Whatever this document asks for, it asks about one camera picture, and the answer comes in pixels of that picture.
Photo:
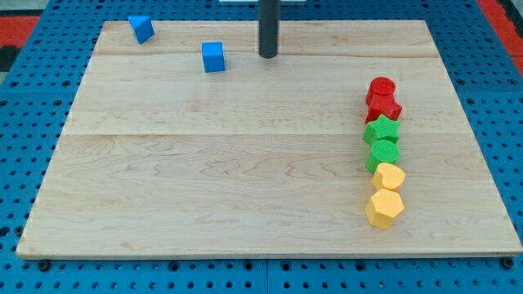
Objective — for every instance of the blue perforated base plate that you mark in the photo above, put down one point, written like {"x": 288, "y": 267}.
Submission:
{"x": 40, "y": 87}

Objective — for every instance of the yellow heart block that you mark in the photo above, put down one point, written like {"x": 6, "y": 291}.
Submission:
{"x": 388, "y": 176}

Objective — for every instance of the yellow hexagon block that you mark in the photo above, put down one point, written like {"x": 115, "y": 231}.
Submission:
{"x": 383, "y": 208}

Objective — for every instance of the light wooden board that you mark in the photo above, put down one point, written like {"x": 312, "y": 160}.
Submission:
{"x": 159, "y": 160}

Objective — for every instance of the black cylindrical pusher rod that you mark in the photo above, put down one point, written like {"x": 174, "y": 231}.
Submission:
{"x": 268, "y": 28}

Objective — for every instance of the green cylinder block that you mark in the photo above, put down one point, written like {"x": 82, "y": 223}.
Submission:
{"x": 381, "y": 151}

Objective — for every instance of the blue cube block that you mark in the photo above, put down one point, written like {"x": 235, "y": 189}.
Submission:
{"x": 213, "y": 57}

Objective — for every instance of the blue triangular prism block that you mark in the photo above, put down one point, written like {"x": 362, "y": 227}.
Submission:
{"x": 142, "y": 27}

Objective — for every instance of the red star block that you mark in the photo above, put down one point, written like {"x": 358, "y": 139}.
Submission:
{"x": 386, "y": 105}

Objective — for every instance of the red cylinder block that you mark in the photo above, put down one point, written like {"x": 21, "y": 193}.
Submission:
{"x": 380, "y": 86}

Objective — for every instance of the green star block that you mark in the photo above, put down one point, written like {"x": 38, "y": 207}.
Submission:
{"x": 382, "y": 128}

